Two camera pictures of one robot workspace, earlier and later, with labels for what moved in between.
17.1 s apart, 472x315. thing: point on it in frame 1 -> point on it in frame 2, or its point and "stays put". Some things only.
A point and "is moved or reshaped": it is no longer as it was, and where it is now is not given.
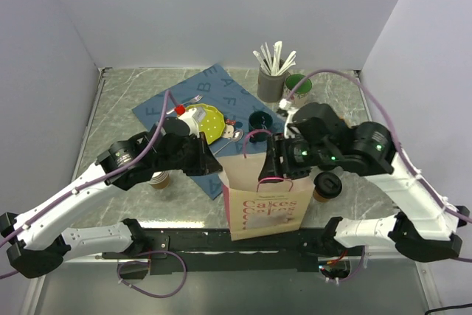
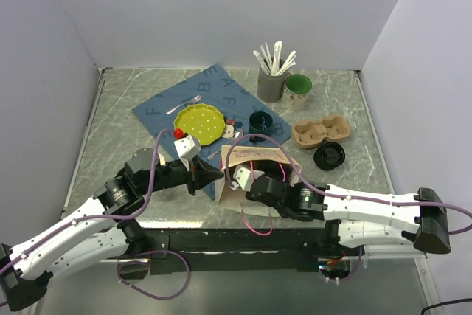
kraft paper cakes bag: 256,206 is moved or reshaped
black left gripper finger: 209,163 -> 203,174
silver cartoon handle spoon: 237,136 stays put
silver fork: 195,99 stays put
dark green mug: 259,120 stays put
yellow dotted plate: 214,124 stays put
